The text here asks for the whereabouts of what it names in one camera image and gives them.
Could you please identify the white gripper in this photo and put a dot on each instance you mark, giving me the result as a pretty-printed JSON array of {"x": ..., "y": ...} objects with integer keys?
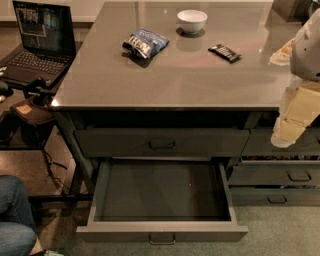
[{"x": 307, "y": 53}]

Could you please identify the blue chip bag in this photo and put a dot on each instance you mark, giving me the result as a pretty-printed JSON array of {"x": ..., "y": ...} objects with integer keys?
[{"x": 145, "y": 44}]

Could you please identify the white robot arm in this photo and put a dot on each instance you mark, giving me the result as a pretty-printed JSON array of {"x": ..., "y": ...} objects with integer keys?
[{"x": 305, "y": 55}]

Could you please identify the grey top right drawer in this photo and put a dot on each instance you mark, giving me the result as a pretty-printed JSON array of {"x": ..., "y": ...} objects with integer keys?
[{"x": 262, "y": 142}]

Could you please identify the grey middle right drawer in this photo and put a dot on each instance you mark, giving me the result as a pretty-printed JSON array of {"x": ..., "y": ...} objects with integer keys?
[{"x": 275, "y": 173}]

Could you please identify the open grey middle drawer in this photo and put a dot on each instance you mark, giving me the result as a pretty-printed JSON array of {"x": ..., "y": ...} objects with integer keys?
[{"x": 162, "y": 203}]

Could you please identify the grey top left drawer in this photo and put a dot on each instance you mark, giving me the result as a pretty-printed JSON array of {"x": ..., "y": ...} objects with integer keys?
[{"x": 162, "y": 142}]

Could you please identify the dark bag with tag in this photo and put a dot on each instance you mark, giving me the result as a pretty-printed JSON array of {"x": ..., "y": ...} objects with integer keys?
[{"x": 32, "y": 113}]

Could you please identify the black candy bar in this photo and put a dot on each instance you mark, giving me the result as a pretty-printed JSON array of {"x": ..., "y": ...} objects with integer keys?
[{"x": 225, "y": 53}]

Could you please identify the white ceramic bowl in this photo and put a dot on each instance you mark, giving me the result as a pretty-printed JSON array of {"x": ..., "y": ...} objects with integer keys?
[{"x": 191, "y": 21}]

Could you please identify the black open laptop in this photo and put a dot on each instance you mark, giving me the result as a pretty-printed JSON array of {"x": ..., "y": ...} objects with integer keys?
[{"x": 48, "y": 45}]

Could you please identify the black laptop stand cart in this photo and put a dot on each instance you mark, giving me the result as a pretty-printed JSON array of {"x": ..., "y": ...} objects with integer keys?
[{"x": 18, "y": 135}]

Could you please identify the black and white sneaker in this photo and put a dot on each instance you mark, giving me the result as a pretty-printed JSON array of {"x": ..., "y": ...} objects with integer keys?
[{"x": 47, "y": 253}]

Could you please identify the person's leg in jeans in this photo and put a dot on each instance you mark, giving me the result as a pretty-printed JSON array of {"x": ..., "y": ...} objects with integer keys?
[{"x": 17, "y": 227}]

